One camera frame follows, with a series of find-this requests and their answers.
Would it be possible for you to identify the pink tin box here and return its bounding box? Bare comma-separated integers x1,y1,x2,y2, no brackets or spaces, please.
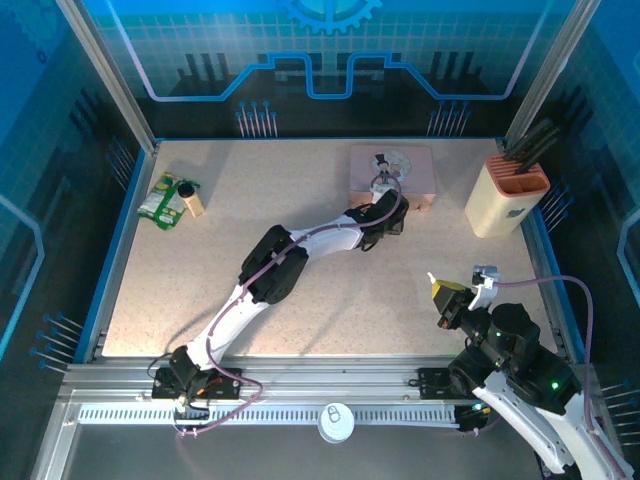
348,143,436,215

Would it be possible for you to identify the cream knife block orange top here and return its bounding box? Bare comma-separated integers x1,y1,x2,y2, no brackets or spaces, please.
464,152,552,240

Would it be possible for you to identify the small bottle black cap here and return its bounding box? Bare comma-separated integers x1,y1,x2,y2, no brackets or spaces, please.
177,182,206,219

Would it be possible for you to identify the green snack packet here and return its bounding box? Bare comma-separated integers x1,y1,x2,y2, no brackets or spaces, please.
136,171,202,231

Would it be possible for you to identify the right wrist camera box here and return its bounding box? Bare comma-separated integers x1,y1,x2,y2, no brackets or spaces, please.
471,265,502,311

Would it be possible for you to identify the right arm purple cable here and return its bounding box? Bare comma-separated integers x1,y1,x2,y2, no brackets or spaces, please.
469,274,636,480

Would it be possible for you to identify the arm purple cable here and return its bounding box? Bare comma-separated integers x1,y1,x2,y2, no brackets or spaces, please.
469,274,636,480
177,172,404,441

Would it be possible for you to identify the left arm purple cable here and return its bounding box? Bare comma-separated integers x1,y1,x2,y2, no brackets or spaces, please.
177,172,404,441

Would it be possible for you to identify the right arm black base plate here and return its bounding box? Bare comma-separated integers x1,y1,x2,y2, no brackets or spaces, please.
417,367,501,400

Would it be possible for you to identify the aluminium frame rail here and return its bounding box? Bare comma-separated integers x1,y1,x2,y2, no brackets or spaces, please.
58,355,604,401

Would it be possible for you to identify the black handled knife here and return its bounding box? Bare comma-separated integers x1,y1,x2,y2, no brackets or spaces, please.
519,132,565,175
504,117,554,159
512,124,561,169

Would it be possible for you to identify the white slotted cable duct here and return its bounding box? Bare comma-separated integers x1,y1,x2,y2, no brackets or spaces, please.
77,403,461,427

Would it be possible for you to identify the aluminium frame post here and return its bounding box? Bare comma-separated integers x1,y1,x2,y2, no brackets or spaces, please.
54,0,160,154
502,0,604,151

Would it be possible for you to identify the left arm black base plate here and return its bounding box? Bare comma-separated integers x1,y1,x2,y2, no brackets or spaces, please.
151,368,243,400

